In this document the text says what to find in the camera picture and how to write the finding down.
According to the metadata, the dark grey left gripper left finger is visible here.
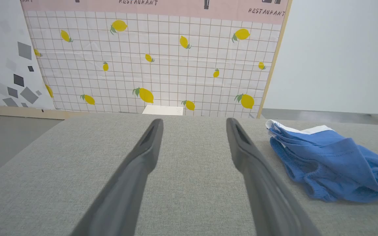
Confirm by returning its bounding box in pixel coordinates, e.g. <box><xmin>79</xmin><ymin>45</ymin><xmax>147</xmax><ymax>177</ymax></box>
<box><xmin>70</xmin><ymin>118</ymin><xmax>164</xmax><ymax>236</ymax></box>

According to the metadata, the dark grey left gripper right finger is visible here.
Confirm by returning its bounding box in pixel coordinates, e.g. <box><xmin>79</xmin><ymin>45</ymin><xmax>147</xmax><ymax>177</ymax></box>
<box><xmin>226</xmin><ymin>118</ymin><xmax>321</xmax><ymax>236</ymax></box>

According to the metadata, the blue basketball jersey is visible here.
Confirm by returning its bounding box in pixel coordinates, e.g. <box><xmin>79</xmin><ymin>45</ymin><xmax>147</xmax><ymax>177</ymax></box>
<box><xmin>265</xmin><ymin>120</ymin><xmax>378</xmax><ymax>203</ymax></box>

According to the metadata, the lemon print tile partition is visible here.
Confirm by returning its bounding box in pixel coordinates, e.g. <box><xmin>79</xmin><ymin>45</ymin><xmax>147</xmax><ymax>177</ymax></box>
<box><xmin>21</xmin><ymin>0</ymin><xmax>293</xmax><ymax>119</ymax></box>

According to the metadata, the grey confetti print partition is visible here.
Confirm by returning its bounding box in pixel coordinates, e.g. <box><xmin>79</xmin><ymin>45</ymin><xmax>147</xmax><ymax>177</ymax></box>
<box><xmin>0</xmin><ymin>0</ymin><xmax>55</xmax><ymax>110</ymax></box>

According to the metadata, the white box pedestal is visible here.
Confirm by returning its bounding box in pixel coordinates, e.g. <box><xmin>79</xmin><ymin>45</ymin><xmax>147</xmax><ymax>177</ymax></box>
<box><xmin>142</xmin><ymin>105</ymin><xmax>184</xmax><ymax>116</ymax></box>

